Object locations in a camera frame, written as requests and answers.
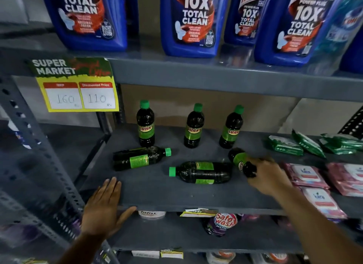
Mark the person's right hand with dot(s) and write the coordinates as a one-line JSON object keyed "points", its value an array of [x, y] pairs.
{"points": [[269, 177]]}

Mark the person's left hand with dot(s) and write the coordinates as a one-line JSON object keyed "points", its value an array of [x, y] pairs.
{"points": [[100, 212]]}

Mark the person's left middle finger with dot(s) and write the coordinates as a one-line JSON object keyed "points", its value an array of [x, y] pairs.
{"points": [[112, 189]]}

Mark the person's left little finger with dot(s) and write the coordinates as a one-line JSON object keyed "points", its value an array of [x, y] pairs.
{"points": [[93, 199]]}

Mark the person's left thumb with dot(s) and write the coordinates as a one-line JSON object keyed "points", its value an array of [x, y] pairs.
{"points": [[128, 213]]}

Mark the person's right fingers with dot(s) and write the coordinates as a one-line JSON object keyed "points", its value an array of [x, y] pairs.
{"points": [[262, 162]]}

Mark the dark green-label cleaner bottle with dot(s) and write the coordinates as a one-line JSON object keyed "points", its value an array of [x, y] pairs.
{"points": [[237, 157]]}

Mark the person's right forearm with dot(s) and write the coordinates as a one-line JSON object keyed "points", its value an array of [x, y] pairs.
{"points": [[317, 232]]}

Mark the person's left forearm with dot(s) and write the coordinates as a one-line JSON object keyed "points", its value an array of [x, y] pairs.
{"points": [[82, 249]]}

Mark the white round tub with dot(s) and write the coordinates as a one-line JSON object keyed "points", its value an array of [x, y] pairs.
{"points": [[151, 214]]}

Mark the green wipes packet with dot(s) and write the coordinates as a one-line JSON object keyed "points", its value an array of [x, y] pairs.
{"points": [[344, 140], [337, 149], [285, 145], [308, 144]]}

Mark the grey metal shelf board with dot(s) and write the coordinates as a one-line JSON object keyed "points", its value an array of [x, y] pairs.
{"points": [[215, 76], [158, 190], [175, 232]]}

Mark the white shelf label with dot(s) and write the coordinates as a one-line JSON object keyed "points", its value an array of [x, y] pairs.
{"points": [[145, 254]]}

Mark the pink wipes packet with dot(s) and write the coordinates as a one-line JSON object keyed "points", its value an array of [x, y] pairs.
{"points": [[306, 174], [323, 201], [347, 178]]}

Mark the yellow green shelf label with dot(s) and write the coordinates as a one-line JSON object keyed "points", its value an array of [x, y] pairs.
{"points": [[171, 254]]}

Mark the group of dark cleaner bottles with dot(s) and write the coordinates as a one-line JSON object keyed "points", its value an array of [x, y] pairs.
{"points": [[145, 130]]}

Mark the small shelf price tag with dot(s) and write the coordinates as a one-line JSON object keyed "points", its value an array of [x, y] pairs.
{"points": [[198, 212]]}

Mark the pale cardboard sheet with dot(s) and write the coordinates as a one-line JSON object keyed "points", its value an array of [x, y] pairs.
{"points": [[317, 116]]}

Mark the purple detergent pouch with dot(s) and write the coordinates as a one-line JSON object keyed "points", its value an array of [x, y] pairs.
{"points": [[222, 224]]}

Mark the white orange bottle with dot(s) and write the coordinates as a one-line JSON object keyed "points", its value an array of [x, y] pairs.
{"points": [[220, 257], [270, 258]]}

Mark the black perforated rack brace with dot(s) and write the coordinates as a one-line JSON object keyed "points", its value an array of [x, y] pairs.
{"points": [[353, 124]]}

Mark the brown cardboard sheet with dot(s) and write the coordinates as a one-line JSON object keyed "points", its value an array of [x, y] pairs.
{"points": [[175, 105]]}

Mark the green yellow price sign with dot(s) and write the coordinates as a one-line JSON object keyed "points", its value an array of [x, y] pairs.
{"points": [[76, 85]]}

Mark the blue toilet cleaner bottle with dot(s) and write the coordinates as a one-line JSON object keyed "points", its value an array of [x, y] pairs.
{"points": [[295, 28], [245, 19], [192, 19], [88, 17], [132, 11]]}

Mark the dark blue bottle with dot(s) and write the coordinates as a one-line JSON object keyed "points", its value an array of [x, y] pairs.
{"points": [[353, 54]]}

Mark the teal cleaner bottle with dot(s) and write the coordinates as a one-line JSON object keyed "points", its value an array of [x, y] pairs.
{"points": [[339, 25]]}

